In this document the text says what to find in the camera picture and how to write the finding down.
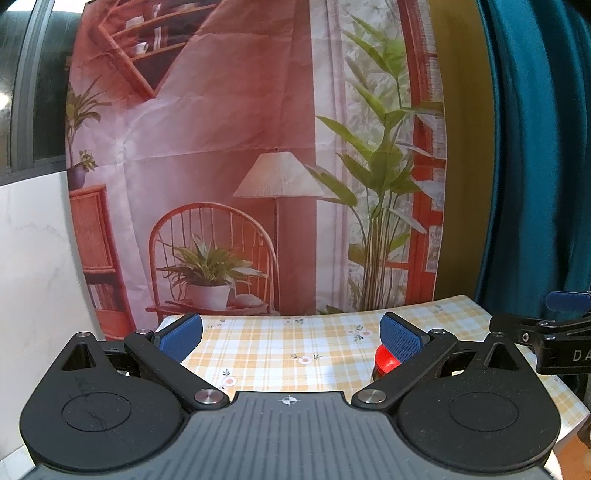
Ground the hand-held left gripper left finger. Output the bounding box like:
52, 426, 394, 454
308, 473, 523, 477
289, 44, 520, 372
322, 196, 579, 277
59, 313, 230, 411

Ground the teal curtain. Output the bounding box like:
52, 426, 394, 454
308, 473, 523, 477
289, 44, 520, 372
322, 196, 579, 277
478, 0, 591, 324

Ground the checked floral tablecloth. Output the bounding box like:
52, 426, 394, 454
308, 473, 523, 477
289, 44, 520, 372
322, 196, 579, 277
154, 294, 585, 446

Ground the printed room scene backdrop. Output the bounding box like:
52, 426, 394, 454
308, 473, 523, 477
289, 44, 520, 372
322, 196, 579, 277
67, 0, 448, 340

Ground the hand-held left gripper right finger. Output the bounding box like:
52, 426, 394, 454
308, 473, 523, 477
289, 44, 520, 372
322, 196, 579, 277
352, 312, 523, 411

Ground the dark window frame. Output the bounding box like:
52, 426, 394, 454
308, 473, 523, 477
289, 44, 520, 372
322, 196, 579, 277
0, 0, 84, 182

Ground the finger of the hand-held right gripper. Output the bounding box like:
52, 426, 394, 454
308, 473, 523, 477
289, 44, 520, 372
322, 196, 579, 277
545, 291, 591, 313
489, 314, 591, 347

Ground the red bowl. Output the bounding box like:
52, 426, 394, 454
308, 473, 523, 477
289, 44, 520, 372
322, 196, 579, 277
373, 344, 403, 377

